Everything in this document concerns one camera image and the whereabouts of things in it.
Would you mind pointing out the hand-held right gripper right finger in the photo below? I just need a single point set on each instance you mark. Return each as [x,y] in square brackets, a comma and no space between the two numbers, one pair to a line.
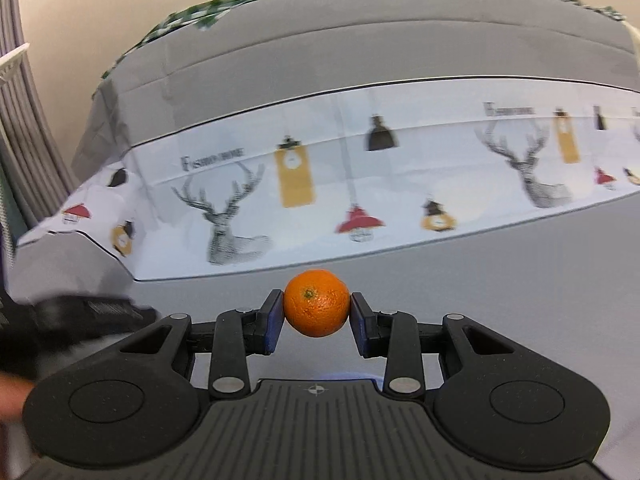
[359,329]

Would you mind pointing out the grey curtain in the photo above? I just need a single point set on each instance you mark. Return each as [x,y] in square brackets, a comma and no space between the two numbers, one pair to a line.
[30,150]

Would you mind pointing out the grey printed bed sheet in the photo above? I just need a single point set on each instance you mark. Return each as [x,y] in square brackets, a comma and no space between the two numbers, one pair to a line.
[350,50]

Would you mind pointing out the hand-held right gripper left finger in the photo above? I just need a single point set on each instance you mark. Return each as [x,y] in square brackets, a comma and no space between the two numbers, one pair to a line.
[274,321]

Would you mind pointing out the unwrapped orange tangerine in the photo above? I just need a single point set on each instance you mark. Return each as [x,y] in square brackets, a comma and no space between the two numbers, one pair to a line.
[316,305]

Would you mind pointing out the white plastic rack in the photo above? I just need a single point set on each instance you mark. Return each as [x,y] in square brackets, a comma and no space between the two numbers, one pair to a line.
[12,64]

